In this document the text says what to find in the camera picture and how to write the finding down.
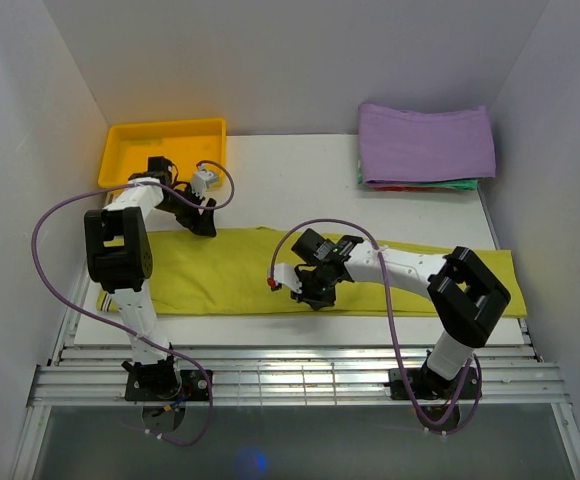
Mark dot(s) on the yellow-green trousers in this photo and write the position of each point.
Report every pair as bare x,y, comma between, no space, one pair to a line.
194,275

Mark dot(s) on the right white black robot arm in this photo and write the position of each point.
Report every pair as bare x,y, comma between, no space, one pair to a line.
467,296

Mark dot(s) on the folded purple trousers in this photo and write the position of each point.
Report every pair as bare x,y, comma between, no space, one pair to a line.
407,147

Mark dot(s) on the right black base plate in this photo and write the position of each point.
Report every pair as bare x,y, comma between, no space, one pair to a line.
423,390

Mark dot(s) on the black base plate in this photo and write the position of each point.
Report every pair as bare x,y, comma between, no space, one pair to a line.
187,385
423,390

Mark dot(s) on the yellow plastic tray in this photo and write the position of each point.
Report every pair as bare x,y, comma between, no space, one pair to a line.
184,142

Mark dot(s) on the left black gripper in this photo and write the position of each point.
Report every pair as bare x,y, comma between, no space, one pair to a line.
202,224

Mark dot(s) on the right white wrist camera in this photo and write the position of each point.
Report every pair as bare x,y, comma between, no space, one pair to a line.
284,275

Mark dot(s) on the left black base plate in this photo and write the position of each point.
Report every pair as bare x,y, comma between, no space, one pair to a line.
187,385

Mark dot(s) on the folded green garment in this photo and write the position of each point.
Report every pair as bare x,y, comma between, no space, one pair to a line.
459,184

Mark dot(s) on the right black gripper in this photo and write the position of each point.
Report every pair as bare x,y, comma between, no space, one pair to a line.
305,297

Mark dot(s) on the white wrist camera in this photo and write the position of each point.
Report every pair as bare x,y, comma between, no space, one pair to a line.
202,180
284,275

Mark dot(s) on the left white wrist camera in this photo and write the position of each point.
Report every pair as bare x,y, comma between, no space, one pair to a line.
202,180

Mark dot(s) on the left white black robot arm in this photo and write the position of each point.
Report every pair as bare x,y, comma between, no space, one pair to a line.
119,259

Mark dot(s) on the aluminium rail frame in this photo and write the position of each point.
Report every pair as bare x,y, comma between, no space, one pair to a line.
274,361

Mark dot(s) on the folded red garment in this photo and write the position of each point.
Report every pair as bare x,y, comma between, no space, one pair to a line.
404,188

